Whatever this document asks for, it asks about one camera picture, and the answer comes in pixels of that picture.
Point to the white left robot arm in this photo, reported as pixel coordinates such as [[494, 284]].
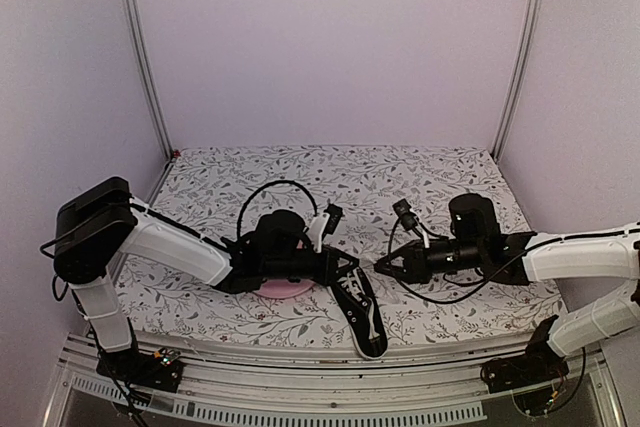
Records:
[[108, 222]]

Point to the right aluminium frame post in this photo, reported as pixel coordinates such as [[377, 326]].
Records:
[[508, 113]]

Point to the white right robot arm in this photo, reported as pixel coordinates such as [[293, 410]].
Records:
[[522, 258]]

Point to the pink plastic plate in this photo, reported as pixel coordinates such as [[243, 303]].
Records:
[[283, 289]]

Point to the black white canvas sneaker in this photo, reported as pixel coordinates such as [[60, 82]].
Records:
[[355, 297]]

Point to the aluminium front rail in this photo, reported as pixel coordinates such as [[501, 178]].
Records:
[[242, 385]]

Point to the left aluminium frame post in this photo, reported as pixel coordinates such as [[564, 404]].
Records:
[[133, 19]]

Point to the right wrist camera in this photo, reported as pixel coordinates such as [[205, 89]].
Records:
[[410, 221]]

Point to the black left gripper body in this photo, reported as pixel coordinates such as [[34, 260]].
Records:
[[276, 268]]

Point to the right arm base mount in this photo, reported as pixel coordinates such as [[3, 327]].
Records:
[[503, 374]]

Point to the aluminium frame post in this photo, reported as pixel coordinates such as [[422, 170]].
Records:
[[133, 19], [508, 113]]

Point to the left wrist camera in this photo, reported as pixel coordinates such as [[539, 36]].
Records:
[[324, 224]]

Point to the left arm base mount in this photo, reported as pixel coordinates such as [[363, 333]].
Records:
[[161, 370]]

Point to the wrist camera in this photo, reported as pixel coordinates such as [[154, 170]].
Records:
[[324, 224], [410, 221]]

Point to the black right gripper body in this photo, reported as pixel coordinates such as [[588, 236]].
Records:
[[468, 257]]

